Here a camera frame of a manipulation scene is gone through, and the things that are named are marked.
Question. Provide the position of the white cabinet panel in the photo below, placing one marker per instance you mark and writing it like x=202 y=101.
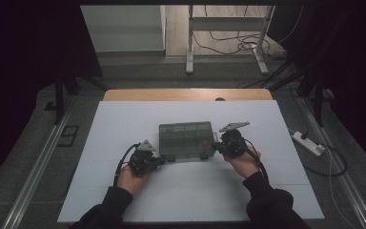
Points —
x=124 y=28

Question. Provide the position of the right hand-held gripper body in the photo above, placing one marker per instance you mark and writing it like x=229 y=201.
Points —
x=233 y=143

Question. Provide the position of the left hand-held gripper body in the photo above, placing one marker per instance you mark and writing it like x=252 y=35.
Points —
x=141 y=159

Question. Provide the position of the black plug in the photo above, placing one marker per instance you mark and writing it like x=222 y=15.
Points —
x=304 y=135

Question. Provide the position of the person's right hand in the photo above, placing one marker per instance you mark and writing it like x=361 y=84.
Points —
x=244 y=165

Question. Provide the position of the white table cover board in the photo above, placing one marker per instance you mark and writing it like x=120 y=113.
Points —
x=124 y=120

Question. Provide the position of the wooden table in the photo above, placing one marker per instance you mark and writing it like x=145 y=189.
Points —
x=187 y=94

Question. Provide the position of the person's left hand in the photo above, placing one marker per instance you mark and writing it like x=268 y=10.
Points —
x=132 y=181

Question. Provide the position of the clear grey plastic organizer box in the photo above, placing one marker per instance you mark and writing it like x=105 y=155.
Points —
x=186 y=141

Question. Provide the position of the black metal stand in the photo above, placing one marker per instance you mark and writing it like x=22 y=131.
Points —
x=63 y=92
x=311 y=86

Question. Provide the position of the white metal desk frame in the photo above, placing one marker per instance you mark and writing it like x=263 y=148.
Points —
x=225 y=24

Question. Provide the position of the aluminium floor rail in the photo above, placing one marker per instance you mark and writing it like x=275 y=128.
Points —
x=35 y=171
x=343 y=178

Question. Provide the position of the white power strip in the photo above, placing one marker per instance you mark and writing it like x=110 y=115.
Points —
x=308 y=143

